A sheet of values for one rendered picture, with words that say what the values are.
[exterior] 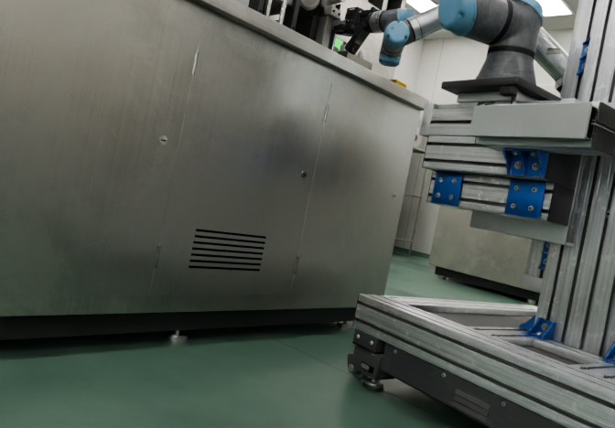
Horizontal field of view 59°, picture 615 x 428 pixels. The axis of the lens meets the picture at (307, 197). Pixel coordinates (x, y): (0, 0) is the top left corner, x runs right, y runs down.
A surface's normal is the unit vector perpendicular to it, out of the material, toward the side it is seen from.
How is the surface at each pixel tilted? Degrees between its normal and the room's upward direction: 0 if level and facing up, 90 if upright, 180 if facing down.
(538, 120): 90
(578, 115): 90
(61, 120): 90
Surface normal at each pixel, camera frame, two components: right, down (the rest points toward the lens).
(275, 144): 0.72, 0.14
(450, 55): -0.67, -0.13
